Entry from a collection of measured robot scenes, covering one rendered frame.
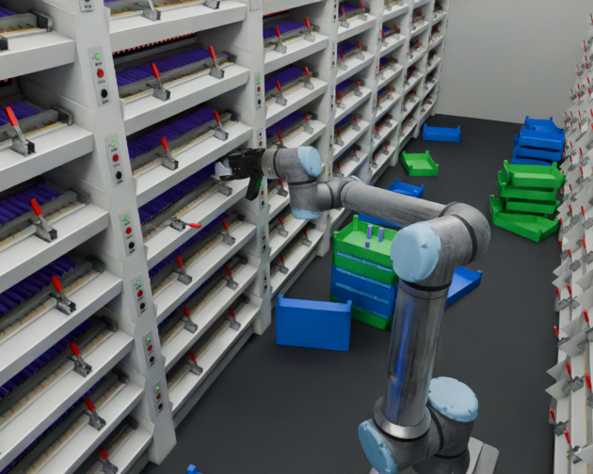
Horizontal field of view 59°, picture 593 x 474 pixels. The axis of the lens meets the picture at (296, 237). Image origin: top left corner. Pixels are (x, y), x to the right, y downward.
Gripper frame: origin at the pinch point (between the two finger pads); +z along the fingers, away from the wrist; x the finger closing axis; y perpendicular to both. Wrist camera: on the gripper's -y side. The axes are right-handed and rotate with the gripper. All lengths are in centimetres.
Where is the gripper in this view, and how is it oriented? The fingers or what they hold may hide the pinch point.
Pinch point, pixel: (216, 175)
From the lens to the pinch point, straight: 177.8
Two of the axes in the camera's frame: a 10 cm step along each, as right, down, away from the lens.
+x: -4.2, 4.5, -7.9
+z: -8.8, 0.1, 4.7
